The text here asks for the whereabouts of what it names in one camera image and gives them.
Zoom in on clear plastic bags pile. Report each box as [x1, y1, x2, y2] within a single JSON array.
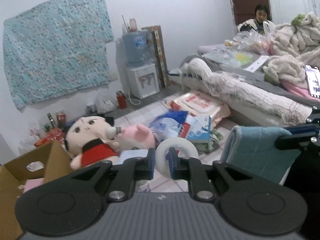
[[225, 30, 274, 56]]

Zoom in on leaning patterned board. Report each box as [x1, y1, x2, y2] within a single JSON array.
[[142, 25, 169, 88]]

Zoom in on seated person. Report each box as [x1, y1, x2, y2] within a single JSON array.
[[236, 4, 276, 35]]

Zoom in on white fringed knit blanket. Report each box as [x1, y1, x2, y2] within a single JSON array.
[[180, 56, 318, 127]]

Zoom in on blue water jug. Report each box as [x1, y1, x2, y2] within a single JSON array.
[[122, 30, 153, 67]]

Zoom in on green patterned cloth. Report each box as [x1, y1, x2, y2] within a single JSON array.
[[193, 128, 223, 154]]

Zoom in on white red diaper pack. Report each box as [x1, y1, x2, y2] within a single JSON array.
[[169, 90, 231, 128]]

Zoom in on smartphone lit screen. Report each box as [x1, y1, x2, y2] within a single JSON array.
[[304, 64, 320, 99]]

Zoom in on black-haired doll red dress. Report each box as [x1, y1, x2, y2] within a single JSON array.
[[65, 115, 121, 171]]

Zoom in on teal floral wall cloth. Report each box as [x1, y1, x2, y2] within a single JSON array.
[[3, 0, 114, 110]]

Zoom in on pink plush pig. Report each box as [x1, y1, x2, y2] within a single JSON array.
[[114, 124, 156, 152]]

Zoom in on blue white plastic bag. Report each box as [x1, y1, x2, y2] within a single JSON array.
[[149, 111, 189, 145]]

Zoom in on cream fluffy blanket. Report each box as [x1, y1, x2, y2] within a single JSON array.
[[263, 11, 319, 88]]

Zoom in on flat white packaged box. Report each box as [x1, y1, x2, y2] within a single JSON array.
[[204, 49, 269, 81]]

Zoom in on white tape roll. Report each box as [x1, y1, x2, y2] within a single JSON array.
[[155, 137, 199, 178]]

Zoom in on white water dispenser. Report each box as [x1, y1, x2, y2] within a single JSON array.
[[126, 63, 159, 99]]

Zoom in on brown cardboard box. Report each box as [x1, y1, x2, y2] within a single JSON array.
[[1, 141, 72, 239]]

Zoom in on blue white tissue box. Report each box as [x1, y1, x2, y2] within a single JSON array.
[[179, 115, 212, 143]]

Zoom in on light blue towel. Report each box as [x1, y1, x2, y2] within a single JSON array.
[[220, 126, 300, 185]]

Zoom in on red thermos bottle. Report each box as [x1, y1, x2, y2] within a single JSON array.
[[116, 91, 127, 109]]

